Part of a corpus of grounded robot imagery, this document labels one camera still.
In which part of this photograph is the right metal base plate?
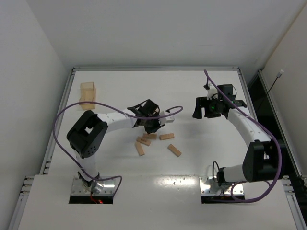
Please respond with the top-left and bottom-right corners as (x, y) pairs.
(199, 176), (244, 196)

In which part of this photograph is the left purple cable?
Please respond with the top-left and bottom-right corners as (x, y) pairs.
(52, 102), (184, 196)

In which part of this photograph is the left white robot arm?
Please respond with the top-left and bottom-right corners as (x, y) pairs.
(67, 99), (169, 188)

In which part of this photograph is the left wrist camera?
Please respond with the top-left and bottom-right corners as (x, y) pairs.
(159, 111), (175, 125)

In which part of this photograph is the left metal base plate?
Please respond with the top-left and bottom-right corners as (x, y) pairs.
(71, 177), (115, 196)

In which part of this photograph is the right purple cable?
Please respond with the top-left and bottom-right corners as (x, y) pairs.
(203, 69), (284, 204)

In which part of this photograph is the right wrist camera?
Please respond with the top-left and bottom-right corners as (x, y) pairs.
(204, 83), (218, 100)

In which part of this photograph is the black wall cable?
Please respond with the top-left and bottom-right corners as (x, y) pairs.
(254, 69), (285, 113)

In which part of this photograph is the wood block with print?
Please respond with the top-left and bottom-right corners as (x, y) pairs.
(136, 137), (151, 146)

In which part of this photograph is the metal base plate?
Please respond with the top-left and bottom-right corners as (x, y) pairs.
(71, 177), (115, 196)
(199, 176), (244, 196)

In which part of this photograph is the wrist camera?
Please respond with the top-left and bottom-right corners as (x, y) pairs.
(204, 83), (218, 100)
(159, 111), (175, 125)

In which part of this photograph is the purple cable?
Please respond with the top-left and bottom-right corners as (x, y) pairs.
(52, 102), (184, 196)
(203, 69), (284, 204)

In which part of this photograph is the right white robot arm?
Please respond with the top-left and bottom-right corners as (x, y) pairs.
(193, 84), (286, 186)

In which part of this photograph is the wood block numbered twelve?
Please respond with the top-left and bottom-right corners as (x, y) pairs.
(142, 133), (157, 140)

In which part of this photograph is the aluminium table frame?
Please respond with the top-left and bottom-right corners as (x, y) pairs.
(18, 67), (306, 230)

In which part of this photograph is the wooden block box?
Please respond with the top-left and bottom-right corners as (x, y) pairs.
(79, 82), (96, 111)

